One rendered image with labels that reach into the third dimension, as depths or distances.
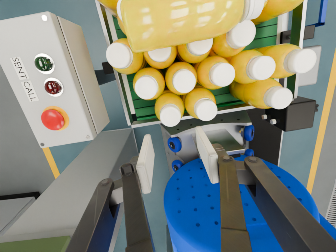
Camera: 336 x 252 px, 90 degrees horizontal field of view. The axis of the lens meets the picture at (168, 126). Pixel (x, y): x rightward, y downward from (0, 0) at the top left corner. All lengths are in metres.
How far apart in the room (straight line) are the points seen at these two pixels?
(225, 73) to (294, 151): 1.73
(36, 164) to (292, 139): 2.38
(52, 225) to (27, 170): 1.36
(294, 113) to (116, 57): 0.41
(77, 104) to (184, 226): 0.27
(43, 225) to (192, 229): 0.61
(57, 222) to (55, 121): 0.54
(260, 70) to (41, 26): 0.34
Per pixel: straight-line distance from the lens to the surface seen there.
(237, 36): 0.32
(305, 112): 0.51
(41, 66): 0.32
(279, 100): 0.37
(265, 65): 0.34
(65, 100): 0.32
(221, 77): 0.31
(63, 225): 0.78
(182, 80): 0.30
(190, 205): 0.37
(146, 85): 0.30
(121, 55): 0.30
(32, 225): 0.86
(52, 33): 0.32
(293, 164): 2.07
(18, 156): 2.08
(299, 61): 0.37
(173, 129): 0.48
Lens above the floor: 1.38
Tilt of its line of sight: 70 degrees down
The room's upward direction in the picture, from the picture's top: 177 degrees clockwise
